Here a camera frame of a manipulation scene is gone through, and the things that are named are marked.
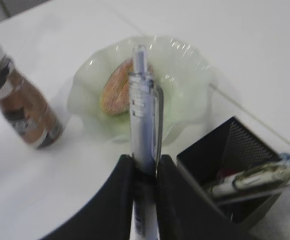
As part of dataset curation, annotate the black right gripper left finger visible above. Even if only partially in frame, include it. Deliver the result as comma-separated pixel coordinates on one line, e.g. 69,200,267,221
43,154,135,240

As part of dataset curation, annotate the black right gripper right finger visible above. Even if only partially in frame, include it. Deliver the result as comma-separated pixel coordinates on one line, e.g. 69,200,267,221
156,154,255,240

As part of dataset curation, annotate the cream barrel pen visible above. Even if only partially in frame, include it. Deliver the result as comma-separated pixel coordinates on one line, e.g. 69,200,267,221
206,162,290,198

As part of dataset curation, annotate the golden bread roll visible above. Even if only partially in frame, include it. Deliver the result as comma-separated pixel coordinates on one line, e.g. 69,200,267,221
99,58,154,116

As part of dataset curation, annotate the white grey pen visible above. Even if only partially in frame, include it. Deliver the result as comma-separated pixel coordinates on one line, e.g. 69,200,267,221
128,45,164,240

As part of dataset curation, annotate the brown Nescafe coffee bottle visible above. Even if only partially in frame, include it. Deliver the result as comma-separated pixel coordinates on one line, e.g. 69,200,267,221
0,45,64,149

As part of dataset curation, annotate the clear plastic ruler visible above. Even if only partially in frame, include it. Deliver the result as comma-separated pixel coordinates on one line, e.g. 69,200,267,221
215,184,290,206

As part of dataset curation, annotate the black mesh pen holder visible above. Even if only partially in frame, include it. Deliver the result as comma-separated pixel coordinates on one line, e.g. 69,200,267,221
177,117,279,230

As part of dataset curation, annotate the green glass ruffled plate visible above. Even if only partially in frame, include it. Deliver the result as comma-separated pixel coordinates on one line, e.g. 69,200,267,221
67,35,213,144

